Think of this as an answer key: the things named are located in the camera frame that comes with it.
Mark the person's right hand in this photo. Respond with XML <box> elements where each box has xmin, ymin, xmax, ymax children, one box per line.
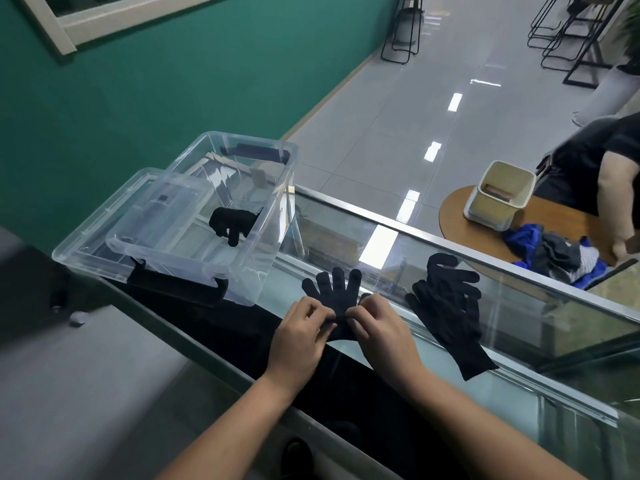
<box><xmin>344</xmin><ymin>294</ymin><xmax>427</xmax><ymax>391</ymax></box>

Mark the person's left hand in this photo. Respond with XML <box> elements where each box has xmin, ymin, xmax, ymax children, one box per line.
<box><xmin>269</xmin><ymin>297</ymin><xmax>337</xmax><ymax>383</ymax></box>

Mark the black knit glove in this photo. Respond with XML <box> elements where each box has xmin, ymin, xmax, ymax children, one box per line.
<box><xmin>208</xmin><ymin>207</ymin><xmax>264</xmax><ymax>247</ymax></box>
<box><xmin>405</xmin><ymin>280</ymin><xmax>500</xmax><ymax>382</ymax></box>
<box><xmin>301</xmin><ymin>268</ymin><xmax>373</xmax><ymax>341</ymax></box>
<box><xmin>426</xmin><ymin>253</ymin><xmax>484</xmax><ymax>300</ymax></box>

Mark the person's left forearm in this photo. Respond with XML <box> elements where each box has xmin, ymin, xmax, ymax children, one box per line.
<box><xmin>156</xmin><ymin>370</ymin><xmax>311</xmax><ymax>480</ymax></box>

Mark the person's right forearm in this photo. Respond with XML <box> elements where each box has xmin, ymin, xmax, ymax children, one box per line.
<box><xmin>400</xmin><ymin>370</ymin><xmax>588</xmax><ymax>480</ymax></box>

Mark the clear plastic storage box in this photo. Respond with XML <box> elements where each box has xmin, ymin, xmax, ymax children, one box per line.
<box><xmin>105</xmin><ymin>131</ymin><xmax>299</xmax><ymax>308</ymax></box>

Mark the cream plastic bin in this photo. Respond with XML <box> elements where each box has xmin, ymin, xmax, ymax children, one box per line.
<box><xmin>463</xmin><ymin>160</ymin><xmax>537</xmax><ymax>232</ymax></box>

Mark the blue and grey clothes pile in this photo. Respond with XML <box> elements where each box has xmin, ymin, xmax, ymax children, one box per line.
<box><xmin>502</xmin><ymin>224</ymin><xmax>615</xmax><ymax>291</ymax></box>

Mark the round wooden table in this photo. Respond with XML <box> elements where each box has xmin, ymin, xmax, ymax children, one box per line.
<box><xmin>439</xmin><ymin>185</ymin><xmax>623</xmax><ymax>278</ymax></box>

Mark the clear plastic box lid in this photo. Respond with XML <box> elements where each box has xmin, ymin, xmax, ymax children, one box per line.
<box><xmin>51</xmin><ymin>167</ymin><xmax>217</xmax><ymax>288</ymax></box>

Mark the black metal stool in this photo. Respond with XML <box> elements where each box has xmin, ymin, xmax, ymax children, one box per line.
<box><xmin>527</xmin><ymin>0</ymin><xmax>628</xmax><ymax>89</ymax></box>
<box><xmin>380</xmin><ymin>0</ymin><xmax>426</xmax><ymax>65</ymax></box>

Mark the white plant pot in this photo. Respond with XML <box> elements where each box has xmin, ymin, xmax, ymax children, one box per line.
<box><xmin>572</xmin><ymin>64</ymin><xmax>640</xmax><ymax>128</ymax></box>

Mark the black box latch handle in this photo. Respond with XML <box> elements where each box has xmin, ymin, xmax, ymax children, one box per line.
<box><xmin>126</xmin><ymin>260</ymin><xmax>230</xmax><ymax>309</ymax></box>
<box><xmin>220</xmin><ymin>142</ymin><xmax>292</xmax><ymax>165</ymax></box>

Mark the white window frame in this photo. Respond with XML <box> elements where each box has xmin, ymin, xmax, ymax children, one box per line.
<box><xmin>19</xmin><ymin>0</ymin><xmax>241</xmax><ymax>56</ymax></box>

